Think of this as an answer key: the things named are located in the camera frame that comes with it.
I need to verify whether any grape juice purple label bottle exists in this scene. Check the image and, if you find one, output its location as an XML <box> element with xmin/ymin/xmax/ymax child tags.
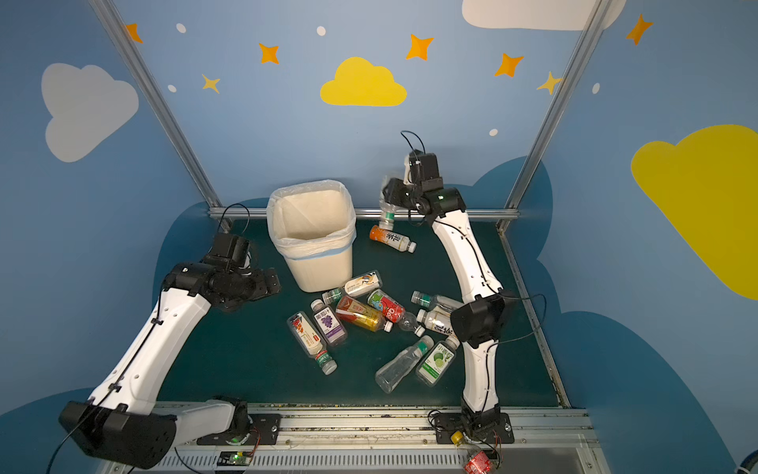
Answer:
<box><xmin>311</xmin><ymin>299</ymin><xmax>347</xmax><ymax>347</ymax></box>

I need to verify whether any yellow tea red label bottle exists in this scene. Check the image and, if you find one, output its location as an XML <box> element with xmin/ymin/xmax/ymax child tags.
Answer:
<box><xmin>336</xmin><ymin>296</ymin><xmax>393</xmax><ymax>332</ymax></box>

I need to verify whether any lime green label bottle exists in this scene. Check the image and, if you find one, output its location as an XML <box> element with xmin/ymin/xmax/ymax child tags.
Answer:
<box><xmin>417</xmin><ymin>336</ymin><xmax>460</xmax><ymax>386</ymax></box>

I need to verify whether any small clear squashed bottle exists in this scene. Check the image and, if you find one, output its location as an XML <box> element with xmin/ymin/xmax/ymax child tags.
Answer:
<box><xmin>378</xmin><ymin>175</ymin><xmax>396</xmax><ymax>231</ymax></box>

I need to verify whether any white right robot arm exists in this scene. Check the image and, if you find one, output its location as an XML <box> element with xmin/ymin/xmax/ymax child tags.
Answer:
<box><xmin>382</xmin><ymin>178</ymin><xmax>515</xmax><ymax>434</ymax></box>

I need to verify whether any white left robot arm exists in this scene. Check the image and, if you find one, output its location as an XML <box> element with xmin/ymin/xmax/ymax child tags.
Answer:
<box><xmin>58</xmin><ymin>263</ymin><xmax>281</xmax><ymax>469</ymax></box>

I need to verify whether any white ribbed plastic bin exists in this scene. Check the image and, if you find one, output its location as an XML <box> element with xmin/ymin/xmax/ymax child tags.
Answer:
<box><xmin>278</xmin><ymin>245</ymin><xmax>353</xmax><ymax>292</ymax></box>

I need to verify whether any clear blue-edged bin liner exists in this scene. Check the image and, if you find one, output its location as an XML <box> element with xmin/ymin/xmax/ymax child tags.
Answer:
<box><xmin>266</xmin><ymin>180</ymin><xmax>356</xmax><ymax>261</ymax></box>

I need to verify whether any orange bottle near back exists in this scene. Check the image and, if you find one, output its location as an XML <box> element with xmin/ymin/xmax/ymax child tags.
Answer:
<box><xmin>369</xmin><ymin>225</ymin><xmax>417</xmax><ymax>254</ymax></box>

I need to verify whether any crane label clear bottle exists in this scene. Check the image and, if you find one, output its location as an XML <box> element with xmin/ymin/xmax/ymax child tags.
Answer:
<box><xmin>322</xmin><ymin>271</ymin><xmax>382</xmax><ymax>305</ymax></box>

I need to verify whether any clear green cap water bottle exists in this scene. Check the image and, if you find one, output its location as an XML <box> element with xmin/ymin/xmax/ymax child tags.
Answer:
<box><xmin>411</xmin><ymin>290</ymin><xmax>463</xmax><ymax>314</ymax></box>

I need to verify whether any red green label soda bottle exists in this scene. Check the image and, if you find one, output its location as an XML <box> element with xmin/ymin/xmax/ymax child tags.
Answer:
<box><xmin>367</xmin><ymin>290</ymin><xmax>426</xmax><ymax>337</ymax></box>

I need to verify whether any orange white label bottle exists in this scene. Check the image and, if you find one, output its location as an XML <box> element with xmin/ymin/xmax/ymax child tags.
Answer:
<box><xmin>416</xmin><ymin>309</ymin><xmax>455</xmax><ymax>336</ymax></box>

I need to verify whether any green circuit board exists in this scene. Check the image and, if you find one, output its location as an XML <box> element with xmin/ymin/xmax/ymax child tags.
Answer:
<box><xmin>216</xmin><ymin>451</ymin><xmax>251</xmax><ymax>467</ymax></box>

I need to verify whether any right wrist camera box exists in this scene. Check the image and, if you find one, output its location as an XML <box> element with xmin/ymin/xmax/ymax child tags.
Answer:
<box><xmin>405</xmin><ymin>149</ymin><xmax>440</xmax><ymax>185</ymax></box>

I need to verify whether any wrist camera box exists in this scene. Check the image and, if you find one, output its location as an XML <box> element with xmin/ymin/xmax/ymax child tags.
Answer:
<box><xmin>405</xmin><ymin>149</ymin><xmax>440</xmax><ymax>185</ymax></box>
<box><xmin>201</xmin><ymin>233</ymin><xmax>251</xmax><ymax>271</ymax></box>

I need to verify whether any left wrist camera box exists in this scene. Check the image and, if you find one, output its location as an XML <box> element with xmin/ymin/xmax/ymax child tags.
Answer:
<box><xmin>201</xmin><ymin>233</ymin><xmax>251</xmax><ymax>271</ymax></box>

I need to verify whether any aluminium frame back rail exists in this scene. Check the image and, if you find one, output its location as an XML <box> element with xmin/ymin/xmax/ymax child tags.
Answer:
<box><xmin>208</xmin><ymin>205</ymin><xmax>519</xmax><ymax>221</ymax></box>

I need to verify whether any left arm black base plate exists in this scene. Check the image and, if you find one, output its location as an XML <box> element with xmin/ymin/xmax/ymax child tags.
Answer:
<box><xmin>197</xmin><ymin>413</ymin><xmax>281</xmax><ymax>448</ymax></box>

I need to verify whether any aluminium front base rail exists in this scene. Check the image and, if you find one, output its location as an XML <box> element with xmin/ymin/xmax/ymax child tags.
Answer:
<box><xmin>151</xmin><ymin>404</ymin><xmax>611</xmax><ymax>473</ymax></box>

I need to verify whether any aluminium left upright post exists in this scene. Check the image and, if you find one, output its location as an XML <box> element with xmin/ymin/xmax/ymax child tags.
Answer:
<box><xmin>89</xmin><ymin>0</ymin><xmax>223</xmax><ymax>217</ymax></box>

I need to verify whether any aluminium upright post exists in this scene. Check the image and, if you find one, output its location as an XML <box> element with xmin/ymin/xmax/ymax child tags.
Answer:
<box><xmin>497</xmin><ymin>0</ymin><xmax>614</xmax><ymax>237</ymax></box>
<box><xmin>89</xmin><ymin>0</ymin><xmax>223</xmax><ymax>217</ymax></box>

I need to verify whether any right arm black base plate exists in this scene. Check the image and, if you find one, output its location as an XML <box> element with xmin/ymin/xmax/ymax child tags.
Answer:
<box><xmin>428</xmin><ymin>410</ymin><xmax>515</xmax><ymax>446</ymax></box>

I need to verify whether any aluminium right upright post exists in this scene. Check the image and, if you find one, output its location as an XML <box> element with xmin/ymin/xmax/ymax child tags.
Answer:
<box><xmin>497</xmin><ymin>0</ymin><xmax>614</xmax><ymax>237</ymax></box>

